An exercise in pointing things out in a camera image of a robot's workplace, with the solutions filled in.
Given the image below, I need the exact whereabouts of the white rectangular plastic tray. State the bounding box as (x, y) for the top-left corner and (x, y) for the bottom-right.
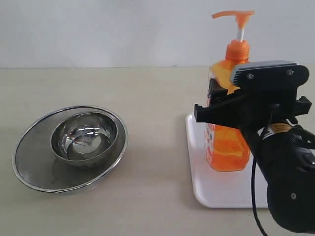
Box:
(186, 113), (253, 208)

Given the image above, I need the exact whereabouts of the orange pump soap bottle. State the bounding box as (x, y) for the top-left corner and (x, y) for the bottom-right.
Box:
(204, 10), (254, 172)

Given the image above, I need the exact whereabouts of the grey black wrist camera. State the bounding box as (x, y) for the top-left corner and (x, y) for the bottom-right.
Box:
(230, 60), (310, 91)

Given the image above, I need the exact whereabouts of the small stainless steel bowl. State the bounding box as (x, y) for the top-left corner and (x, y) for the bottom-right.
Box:
(50, 112), (119, 169)

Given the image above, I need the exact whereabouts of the large steel mesh strainer bowl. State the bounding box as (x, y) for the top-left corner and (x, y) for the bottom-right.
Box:
(12, 105), (128, 194)

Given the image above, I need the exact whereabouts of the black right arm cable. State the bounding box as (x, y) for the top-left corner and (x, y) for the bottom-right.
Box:
(250, 124), (315, 236)

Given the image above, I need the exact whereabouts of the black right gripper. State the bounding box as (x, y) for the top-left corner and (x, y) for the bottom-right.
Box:
(194, 78), (312, 131)

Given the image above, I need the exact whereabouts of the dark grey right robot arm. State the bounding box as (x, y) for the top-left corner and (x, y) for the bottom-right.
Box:
(194, 78), (315, 234)

